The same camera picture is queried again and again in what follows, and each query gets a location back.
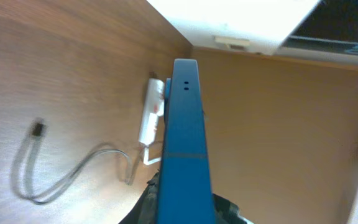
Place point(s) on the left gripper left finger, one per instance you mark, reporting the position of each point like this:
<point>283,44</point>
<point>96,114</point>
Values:
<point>145,209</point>

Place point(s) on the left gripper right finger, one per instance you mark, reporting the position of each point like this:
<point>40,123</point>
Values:
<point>227,212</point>

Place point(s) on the blue Galaxy smartphone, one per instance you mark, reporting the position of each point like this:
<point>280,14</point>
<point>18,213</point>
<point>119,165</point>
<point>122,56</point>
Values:
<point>184,194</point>

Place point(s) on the white power strip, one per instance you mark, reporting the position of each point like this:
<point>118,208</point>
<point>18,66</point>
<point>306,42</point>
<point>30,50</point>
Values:
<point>153,109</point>

